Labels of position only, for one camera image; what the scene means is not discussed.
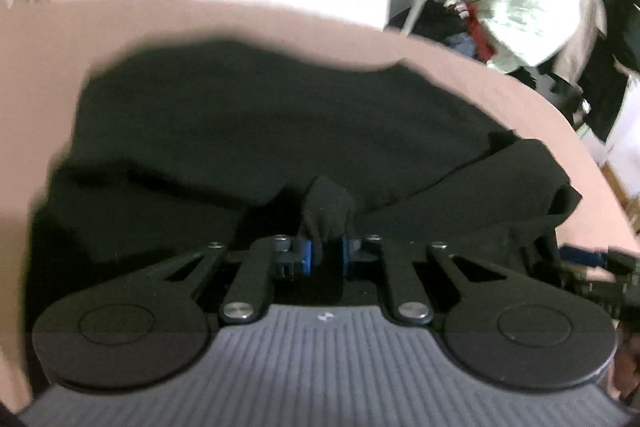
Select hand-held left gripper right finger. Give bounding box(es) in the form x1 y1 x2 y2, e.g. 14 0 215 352
341 234 534 327

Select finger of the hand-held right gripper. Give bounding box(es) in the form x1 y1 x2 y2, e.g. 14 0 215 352
559 245 611 269

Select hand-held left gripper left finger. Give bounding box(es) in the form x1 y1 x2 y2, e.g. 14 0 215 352
120 234 314 326

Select black garment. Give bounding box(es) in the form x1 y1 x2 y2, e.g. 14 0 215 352
27 34 583 360

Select black hanging clothes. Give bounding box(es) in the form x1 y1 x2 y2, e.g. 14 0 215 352
580 0 640 142

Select pile of dark clothes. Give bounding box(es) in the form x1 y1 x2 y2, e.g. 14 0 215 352
387 0 501 60

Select person's right hand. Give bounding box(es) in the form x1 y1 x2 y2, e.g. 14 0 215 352
614 326 640 404

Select beige coat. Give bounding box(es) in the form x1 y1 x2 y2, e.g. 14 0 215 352
552 0 609 84

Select red garment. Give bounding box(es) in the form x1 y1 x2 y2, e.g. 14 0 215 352
465 4 498 60

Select pale green quilted jacket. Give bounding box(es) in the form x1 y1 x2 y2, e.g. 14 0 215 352
486 0 590 74

